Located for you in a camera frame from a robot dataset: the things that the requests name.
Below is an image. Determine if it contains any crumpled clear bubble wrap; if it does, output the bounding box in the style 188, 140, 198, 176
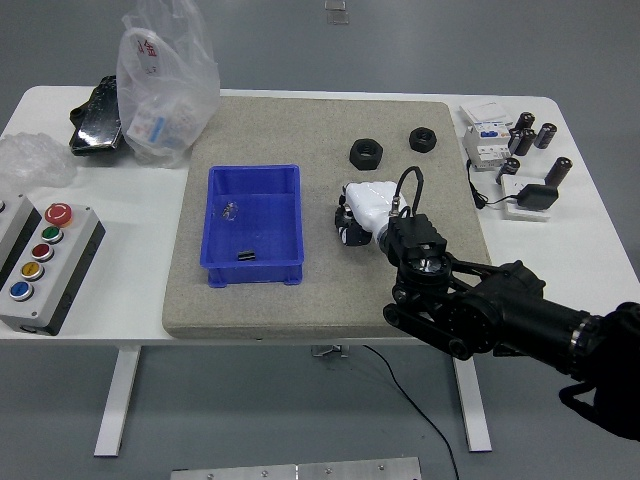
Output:
0, 131, 79, 194

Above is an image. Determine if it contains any grey-brown foam mat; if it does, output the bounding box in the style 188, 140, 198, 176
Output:
162, 95, 494, 341

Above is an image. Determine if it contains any white paper carton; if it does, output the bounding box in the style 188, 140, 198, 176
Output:
458, 101, 515, 129

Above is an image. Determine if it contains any metal under-table bracket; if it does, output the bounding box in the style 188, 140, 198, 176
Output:
309, 344, 352, 359

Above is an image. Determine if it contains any small black hex nut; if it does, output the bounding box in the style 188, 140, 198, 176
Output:
408, 126, 440, 153

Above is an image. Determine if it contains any black power adapter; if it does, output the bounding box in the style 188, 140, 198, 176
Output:
516, 183, 560, 212

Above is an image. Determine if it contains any white circuit breaker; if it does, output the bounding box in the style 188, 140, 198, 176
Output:
462, 124, 512, 174

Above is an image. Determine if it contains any clear plastic bag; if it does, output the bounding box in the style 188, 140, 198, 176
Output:
115, 0, 221, 170

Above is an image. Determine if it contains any white and blue carton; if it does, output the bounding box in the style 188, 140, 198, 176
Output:
126, 102, 168, 147

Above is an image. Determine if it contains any white table leg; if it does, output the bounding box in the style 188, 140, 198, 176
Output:
451, 349, 494, 453
93, 344, 143, 457

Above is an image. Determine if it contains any black adapter cord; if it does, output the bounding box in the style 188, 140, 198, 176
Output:
465, 158, 521, 210

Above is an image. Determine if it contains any grey five-button control box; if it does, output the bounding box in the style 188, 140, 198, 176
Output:
0, 202, 107, 337

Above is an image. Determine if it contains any black floor cable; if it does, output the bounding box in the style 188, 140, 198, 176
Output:
362, 344, 461, 480

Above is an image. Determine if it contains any blue plastic box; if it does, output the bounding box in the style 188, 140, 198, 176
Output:
199, 163, 306, 289

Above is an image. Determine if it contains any silver metal plate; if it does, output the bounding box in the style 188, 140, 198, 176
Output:
170, 456, 422, 480

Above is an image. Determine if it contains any white power socket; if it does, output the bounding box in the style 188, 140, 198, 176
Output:
499, 173, 552, 222

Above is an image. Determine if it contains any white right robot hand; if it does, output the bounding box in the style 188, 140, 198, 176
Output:
333, 180, 400, 248

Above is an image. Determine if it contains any large black hex nut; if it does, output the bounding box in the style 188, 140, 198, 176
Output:
348, 137, 385, 172

